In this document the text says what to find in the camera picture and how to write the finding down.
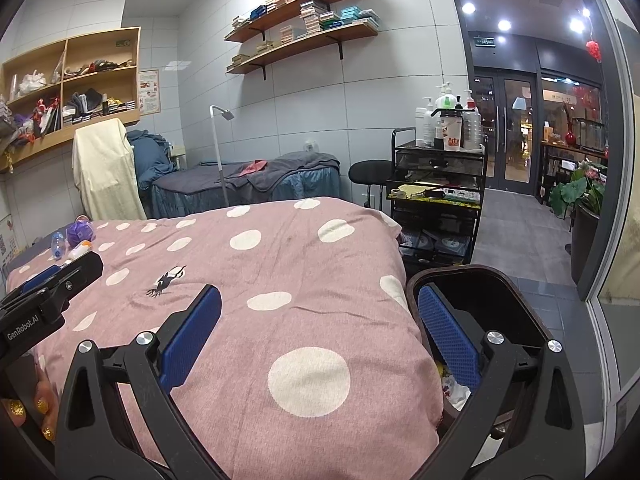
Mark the green label pump bottle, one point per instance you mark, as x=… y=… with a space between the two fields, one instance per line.
x=445 y=99

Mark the dark hall table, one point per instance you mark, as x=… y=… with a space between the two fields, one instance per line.
x=555 y=152

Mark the yellow cloth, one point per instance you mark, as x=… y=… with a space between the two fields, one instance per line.
x=420 y=191

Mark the white power strip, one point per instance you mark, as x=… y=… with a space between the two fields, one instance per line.
x=461 y=195

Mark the roll of tape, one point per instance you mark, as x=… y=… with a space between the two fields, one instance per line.
x=398 y=193

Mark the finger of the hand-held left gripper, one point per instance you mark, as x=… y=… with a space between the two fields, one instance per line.
x=42 y=276
x=80 y=272

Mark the wooden wall shelf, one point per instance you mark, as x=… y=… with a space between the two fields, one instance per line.
x=300 y=46
x=300 y=9

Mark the potted green plant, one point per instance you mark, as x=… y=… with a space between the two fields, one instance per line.
x=575 y=195

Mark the red cloth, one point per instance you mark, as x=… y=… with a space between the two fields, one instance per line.
x=252 y=167

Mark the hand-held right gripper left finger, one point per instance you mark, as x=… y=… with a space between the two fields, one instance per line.
x=192 y=337

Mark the red and white paper cup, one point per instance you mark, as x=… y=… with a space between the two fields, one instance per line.
x=452 y=135

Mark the black round stool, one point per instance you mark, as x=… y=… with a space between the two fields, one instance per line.
x=370 y=172

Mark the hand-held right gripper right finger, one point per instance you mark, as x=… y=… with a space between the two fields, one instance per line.
x=447 y=337

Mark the glass double door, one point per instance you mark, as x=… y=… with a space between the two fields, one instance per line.
x=505 y=130

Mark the clear ribbed plastic bottle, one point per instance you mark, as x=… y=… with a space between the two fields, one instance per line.
x=472 y=132

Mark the wall poster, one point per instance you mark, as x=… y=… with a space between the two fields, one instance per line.
x=148 y=91

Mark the dark brown trash bin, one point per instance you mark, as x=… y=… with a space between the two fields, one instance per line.
x=475 y=290

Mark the cream towel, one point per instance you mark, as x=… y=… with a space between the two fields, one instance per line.
x=105 y=172

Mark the white bottle with orange cap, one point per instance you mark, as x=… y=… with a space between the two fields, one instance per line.
x=77 y=251

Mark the white floor lamp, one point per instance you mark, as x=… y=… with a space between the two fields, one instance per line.
x=219 y=160

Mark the red hanging ornament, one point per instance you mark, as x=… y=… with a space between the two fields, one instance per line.
x=594 y=50

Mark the blue cloth pile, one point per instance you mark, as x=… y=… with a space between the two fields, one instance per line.
x=147 y=155

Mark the grey clothes pile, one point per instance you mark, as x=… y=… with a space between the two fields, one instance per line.
x=280 y=185

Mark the small white pump bottle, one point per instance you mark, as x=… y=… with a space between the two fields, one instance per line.
x=469 y=102

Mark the small blue bottle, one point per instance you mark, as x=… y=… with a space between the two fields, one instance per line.
x=58 y=244

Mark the black trolley cart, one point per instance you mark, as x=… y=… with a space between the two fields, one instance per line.
x=435 y=220

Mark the white plastic bag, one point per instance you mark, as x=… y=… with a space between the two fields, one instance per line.
x=32 y=81

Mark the wall socket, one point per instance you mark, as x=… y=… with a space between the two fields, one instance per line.
x=311 y=145

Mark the red vase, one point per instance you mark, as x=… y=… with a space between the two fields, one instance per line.
x=570 y=138

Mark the pink polka dot blanket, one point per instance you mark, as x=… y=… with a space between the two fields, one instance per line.
x=310 y=280

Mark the dark folded cloths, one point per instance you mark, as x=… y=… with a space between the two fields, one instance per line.
x=85 y=100

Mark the wooden wall cabinet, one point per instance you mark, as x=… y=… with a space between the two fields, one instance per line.
x=125 y=60

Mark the exit sign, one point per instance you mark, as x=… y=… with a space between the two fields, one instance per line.
x=484 y=40

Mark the person's left hand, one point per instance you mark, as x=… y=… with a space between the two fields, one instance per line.
x=25 y=412

